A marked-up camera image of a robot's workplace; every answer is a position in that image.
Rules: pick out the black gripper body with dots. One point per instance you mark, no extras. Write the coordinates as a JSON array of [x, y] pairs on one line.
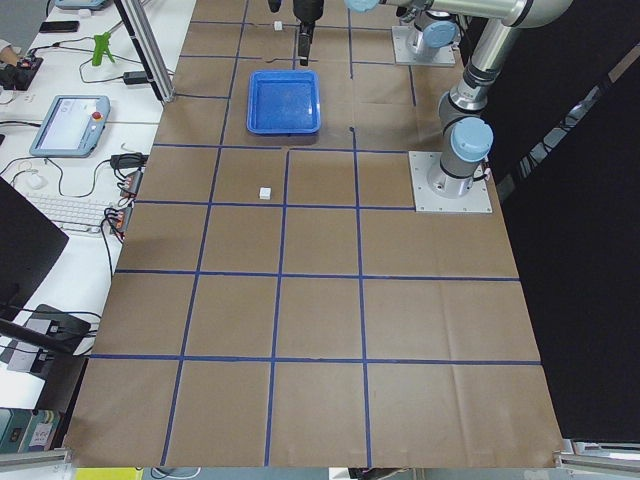
[[308, 9]]

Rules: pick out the blue plastic tray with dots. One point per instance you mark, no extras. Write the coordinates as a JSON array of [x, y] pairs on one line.
[[283, 102]]

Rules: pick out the black usb hub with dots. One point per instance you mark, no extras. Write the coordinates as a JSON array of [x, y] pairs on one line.
[[130, 185]]

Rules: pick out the white keyboard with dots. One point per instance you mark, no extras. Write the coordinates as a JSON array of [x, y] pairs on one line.
[[74, 216]]

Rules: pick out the white computer mouse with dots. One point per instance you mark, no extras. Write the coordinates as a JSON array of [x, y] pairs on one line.
[[35, 181]]

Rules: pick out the black smartphone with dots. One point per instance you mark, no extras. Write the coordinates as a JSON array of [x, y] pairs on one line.
[[69, 26]]

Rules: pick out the black power adapter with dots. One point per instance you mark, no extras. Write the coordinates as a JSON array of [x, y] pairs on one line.
[[134, 77]]

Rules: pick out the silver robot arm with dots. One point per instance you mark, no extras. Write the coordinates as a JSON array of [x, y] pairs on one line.
[[467, 138], [410, 13]]

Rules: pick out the green handled reacher grabber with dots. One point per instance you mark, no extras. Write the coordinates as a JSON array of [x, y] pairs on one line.
[[101, 49]]

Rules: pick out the black monitor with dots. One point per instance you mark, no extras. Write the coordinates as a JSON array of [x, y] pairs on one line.
[[30, 246]]

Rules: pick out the aluminium frame post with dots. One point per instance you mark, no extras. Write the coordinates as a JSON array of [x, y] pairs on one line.
[[140, 32]]

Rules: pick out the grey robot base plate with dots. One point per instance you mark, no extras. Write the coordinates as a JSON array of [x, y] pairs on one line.
[[431, 46], [436, 192]]

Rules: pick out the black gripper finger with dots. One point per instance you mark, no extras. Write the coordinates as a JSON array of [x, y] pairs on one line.
[[304, 43]]

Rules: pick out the teach pendant tablet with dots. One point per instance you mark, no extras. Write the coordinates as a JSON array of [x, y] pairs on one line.
[[72, 127]]

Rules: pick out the brown paper table cover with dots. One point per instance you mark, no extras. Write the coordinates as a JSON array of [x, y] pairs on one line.
[[332, 325]]

